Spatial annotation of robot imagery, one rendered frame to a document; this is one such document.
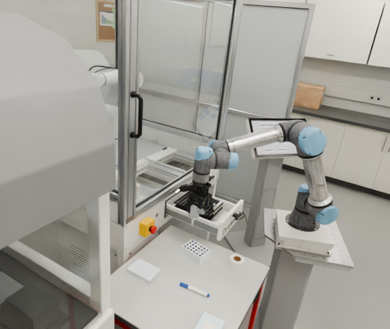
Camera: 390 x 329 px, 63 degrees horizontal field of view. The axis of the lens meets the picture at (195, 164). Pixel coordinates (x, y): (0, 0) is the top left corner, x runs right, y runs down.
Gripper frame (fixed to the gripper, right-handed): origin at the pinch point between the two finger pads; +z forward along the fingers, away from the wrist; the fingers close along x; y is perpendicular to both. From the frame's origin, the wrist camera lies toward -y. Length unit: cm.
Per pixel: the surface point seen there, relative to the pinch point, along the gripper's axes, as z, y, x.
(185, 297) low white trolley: 20.9, 18.4, -22.6
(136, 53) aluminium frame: -71, -20, -21
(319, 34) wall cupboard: -88, -86, 342
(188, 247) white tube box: 17.2, 0.8, -0.7
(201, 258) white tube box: 17.3, 10.1, -2.4
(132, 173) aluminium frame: -21.6, -18.4, -21.5
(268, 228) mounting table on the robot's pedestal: 21, 19, 51
